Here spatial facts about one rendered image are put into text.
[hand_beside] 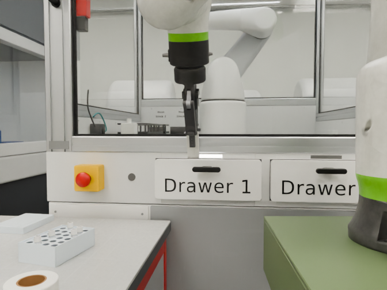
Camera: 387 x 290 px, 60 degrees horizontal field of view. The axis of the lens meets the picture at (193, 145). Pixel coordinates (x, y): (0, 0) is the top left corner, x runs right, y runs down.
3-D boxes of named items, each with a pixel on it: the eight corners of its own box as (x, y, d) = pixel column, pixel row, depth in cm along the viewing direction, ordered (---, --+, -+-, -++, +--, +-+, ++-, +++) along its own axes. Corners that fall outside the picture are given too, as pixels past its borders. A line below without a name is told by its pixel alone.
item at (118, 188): (418, 210, 87) (420, 154, 86) (46, 201, 98) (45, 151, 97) (320, 168, 181) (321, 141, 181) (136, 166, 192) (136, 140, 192)
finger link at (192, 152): (198, 132, 85) (198, 133, 84) (199, 157, 88) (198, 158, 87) (186, 132, 85) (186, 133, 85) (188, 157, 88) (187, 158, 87)
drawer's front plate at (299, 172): (385, 203, 86) (386, 161, 86) (270, 201, 89) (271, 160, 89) (382, 202, 88) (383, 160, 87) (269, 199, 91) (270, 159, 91)
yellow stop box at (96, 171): (98, 192, 91) (97, 166, 91) (72, 191, 92) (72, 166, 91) (105, 189, 96) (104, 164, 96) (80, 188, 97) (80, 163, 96)
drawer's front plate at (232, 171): (261, 201, 90) (261, 160, 89) (154, 198, 93) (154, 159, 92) (260, 199, 91) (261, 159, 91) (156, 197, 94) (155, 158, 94)
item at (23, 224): (23, 234, 80) (23, 227, 80) (-9, 232, 81) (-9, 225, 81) (54, 220, 92) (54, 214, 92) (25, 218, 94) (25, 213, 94)
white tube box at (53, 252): (55, 267, 61) (54, 247, 60) (18, 262, 63) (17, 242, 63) (95, 245, 72) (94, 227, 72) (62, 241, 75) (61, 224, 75)
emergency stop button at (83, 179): (88, 187, 89) (88, 172, 89) (74, 187, 89) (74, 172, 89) (93, 186, 92) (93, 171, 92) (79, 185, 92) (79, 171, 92)
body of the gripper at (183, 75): (176, 63, 83) (178, 99, 87) (170, 69, 75) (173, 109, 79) (206, 62, 82) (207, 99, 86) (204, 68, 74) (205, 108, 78)
